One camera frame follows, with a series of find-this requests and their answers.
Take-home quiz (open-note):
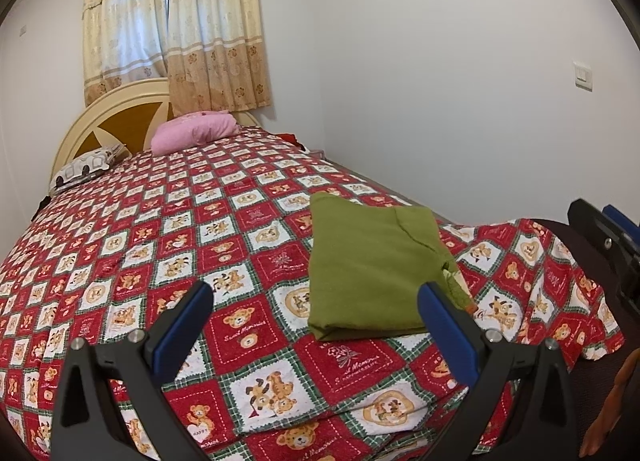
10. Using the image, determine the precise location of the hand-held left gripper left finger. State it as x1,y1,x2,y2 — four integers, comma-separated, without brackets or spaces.
51,281,216,461

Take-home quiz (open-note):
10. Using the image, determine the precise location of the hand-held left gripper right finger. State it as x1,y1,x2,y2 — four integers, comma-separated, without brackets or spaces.
416,282,581,461

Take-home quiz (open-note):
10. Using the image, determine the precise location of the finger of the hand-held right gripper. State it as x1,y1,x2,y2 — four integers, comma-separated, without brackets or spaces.
567,198,633,267
602,204,640,244

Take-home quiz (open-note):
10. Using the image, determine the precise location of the green orange cream striped sweater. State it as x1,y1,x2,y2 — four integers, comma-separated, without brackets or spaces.
306,192,476,342

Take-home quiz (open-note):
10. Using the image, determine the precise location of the person's right forearm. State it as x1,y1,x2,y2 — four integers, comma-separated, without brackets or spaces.
594,348,640,461

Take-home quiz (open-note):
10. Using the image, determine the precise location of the red checked printed blanket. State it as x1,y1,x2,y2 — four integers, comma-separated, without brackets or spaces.
0,125,626,461

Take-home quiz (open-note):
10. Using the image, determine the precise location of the dark brown mattress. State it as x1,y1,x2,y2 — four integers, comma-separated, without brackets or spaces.
525,218,640,461

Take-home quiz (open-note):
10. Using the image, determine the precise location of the white patterned pillow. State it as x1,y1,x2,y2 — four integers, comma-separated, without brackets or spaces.
49,144,133,194

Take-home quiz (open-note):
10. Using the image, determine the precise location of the pink pillow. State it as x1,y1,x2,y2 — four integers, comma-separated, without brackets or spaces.
151,111,238,155

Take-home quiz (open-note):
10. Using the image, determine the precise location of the cream and brown headboard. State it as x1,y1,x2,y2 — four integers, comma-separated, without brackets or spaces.
50,78,261,187

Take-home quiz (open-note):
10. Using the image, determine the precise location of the beige floral curtain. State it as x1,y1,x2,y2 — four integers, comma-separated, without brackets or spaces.
81,0,173,107
165,0,274,118

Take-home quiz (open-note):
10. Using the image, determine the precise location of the white light switch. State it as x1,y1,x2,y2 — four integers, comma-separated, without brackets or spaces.
574,61,595,90

